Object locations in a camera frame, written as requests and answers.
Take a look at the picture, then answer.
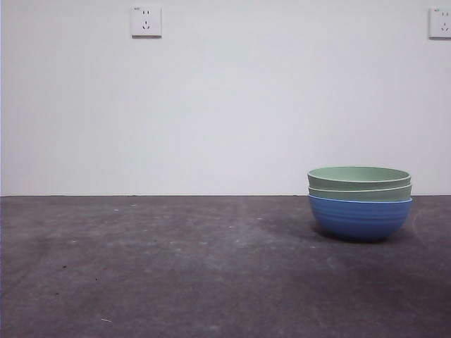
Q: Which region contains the green ribbed bowl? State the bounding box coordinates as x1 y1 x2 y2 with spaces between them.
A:
307 166 412 191
307 184 413 203

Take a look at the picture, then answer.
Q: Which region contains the blue ribbed bowl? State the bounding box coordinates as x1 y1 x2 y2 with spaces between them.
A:
308 194 414 243

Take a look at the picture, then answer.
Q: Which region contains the white wall socket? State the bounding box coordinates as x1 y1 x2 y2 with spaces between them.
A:
131 6 163 39
428 6 451 40

